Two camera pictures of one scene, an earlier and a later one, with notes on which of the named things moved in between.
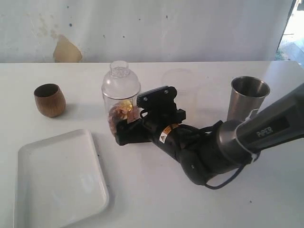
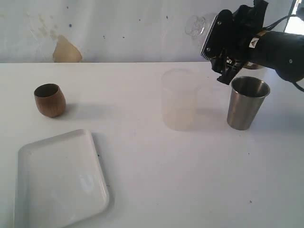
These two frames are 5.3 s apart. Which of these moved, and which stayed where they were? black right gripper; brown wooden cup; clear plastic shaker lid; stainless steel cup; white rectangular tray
Moved: black right gripper; clear plastic shaker lid
Stayed: white rectangular tray; brown wooden cup; stainless steel cup
